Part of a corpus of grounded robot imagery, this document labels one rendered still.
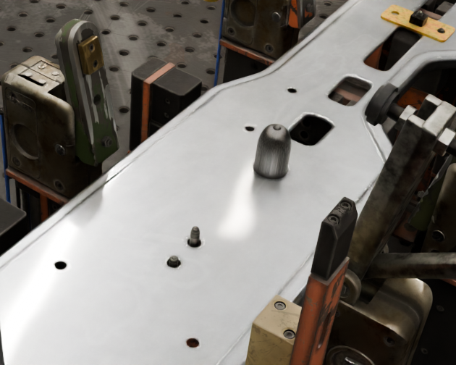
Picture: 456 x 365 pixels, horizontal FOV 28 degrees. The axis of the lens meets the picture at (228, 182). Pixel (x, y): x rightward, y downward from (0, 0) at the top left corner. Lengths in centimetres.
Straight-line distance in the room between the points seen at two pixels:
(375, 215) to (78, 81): 32
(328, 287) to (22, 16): 118
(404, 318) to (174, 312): 18
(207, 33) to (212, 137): 74
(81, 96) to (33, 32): 77
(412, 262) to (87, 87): 34
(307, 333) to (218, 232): 23
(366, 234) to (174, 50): 96
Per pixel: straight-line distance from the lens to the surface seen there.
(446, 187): 80
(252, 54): 114
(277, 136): 82
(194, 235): 76
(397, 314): 68
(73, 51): 80
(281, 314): 64
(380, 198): 61
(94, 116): 84
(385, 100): 58
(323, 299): 55
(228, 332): 70
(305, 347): 58
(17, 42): 156
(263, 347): 64
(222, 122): 90
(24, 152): 92
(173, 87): 96
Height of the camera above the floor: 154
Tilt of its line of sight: 41 degrees down
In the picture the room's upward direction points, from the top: 7 degrees clockwise
